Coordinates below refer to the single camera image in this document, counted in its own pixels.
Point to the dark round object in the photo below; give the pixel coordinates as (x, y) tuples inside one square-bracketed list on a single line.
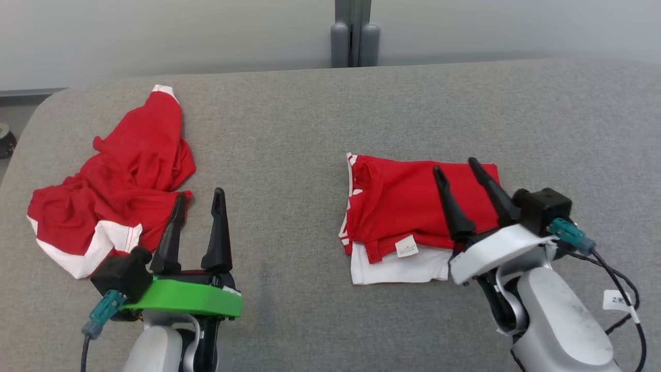
[(6, 142)]

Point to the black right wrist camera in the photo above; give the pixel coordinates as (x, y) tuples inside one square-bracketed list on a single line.
[(545, 209)]

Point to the grey partition post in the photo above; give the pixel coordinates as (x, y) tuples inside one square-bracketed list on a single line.
[(355, 31)]

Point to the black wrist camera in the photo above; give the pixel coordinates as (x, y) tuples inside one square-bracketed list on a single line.
[(121, 274), (545, 209)]

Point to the grey partition bottom rail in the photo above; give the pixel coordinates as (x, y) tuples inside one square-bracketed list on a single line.
[(31, 92)]

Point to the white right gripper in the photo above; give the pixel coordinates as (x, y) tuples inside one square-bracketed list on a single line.
[(490, 250)]

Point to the red Bulls shorts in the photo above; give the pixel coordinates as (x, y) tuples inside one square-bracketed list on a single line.
[(129, 170)]

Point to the red Bulls 23 jersey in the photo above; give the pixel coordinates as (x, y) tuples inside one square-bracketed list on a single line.
[(397, 201)]

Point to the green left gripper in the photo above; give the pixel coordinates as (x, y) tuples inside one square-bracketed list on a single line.
[(186, 299)]

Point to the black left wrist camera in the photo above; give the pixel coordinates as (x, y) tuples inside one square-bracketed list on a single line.
[(121, 274)]

